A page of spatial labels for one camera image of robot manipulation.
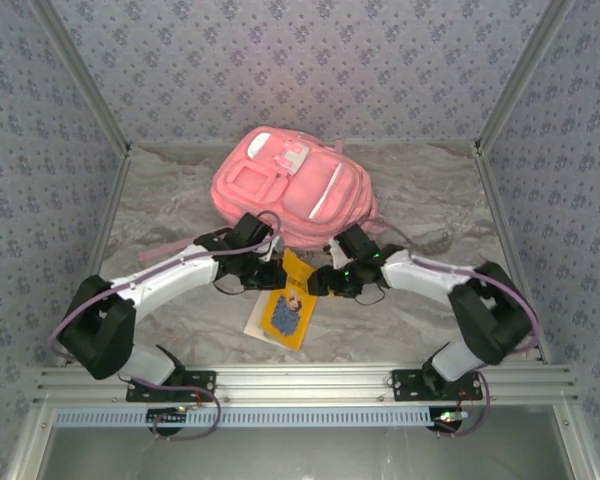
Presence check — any aluminium right corner post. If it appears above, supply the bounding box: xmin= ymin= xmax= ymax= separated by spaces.
xmin=473 ymin=0 xmax=579 ymax=157

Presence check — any aluminium rear rail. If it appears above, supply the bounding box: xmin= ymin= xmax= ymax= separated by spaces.
xmin=128 ymin=140 xmax=477 ymax=150

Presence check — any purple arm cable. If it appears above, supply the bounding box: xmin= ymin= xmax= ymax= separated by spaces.
xmin=47 ymin=209 xmax=282 ymax=442
xmin=379 ymin=219 xmax=539 ymax=439

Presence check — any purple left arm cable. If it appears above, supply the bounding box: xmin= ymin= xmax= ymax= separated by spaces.
xmin=47 ymin=209 xmax=282 ymax=442

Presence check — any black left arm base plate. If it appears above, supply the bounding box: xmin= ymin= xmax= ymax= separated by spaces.
xmin=125 ymin=369 xmax=218 ymax=403

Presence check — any aluminium mounting rail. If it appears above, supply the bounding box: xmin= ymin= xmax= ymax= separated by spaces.
xmin=32 ymin=364 xmax=579 ymax=405

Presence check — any aluminium left corner post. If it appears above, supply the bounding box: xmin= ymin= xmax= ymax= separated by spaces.
xmin=29 ymin=0 xmax=132 ymax=157

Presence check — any yellow book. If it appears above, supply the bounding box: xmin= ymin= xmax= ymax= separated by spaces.
xmin=243 ymin=248 xmax=321 ymax=353

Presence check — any aluminium left side rail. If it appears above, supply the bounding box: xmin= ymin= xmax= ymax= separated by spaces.
xmin=57 ymin=144 xmax=132 ymax=369

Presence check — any pink backpack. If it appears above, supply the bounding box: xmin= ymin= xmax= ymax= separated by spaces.
xmin=138 ymin=125 xmax=396 ymax=266

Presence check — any left controller board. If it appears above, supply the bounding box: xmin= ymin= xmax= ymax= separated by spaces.
xmin=146 ymin=407 xmax=189 ymax=427

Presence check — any aluminium corner post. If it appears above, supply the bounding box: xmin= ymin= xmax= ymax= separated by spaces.
xmin=29 ymin=0 xmax=132 ymax=157
xmin=473 ymin=0 xmax=579 ymax=157

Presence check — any aluminium right side rail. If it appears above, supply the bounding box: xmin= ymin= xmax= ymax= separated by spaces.
xmin=473 ymin=144 xmax=551 ymax=364

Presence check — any controller board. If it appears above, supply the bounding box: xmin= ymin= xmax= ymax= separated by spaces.
xmin=429 ymin=407 xmax=470 ymax=432
xmin=146 ymin=407 xmax=189 ymax=427

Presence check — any right controller board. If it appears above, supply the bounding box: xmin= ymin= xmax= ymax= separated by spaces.
xmin=429 ymin=407 xmax=470 ymax=432

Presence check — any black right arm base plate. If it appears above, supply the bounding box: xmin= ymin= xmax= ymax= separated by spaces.
xmin=390 ymin=368 xmax=484 ymax=403

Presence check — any light blue slotted cable duct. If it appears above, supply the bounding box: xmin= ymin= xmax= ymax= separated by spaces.
xmin=53 ymin=405 xmax=441 ymax=429

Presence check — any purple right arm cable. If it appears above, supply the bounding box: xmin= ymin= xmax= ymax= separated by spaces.
xmin=379 ymin=219 xmax=539 ymax=439

